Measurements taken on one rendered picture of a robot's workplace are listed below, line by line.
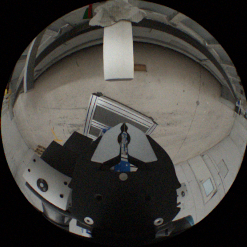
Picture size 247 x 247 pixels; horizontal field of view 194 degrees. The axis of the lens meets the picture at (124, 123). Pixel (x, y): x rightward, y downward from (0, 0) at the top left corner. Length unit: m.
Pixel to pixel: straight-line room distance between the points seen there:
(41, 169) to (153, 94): 1.10
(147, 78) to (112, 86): 0.44
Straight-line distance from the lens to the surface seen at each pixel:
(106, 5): 0.16
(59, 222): 0.40
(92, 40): 1.02
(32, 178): 0.24
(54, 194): 0.21
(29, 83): 0.27
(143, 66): 0.91
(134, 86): 0.95
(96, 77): 1.01
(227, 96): 2.73
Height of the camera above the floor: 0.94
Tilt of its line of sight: 61 degrees down
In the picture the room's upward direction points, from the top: 180 degrees clockwise
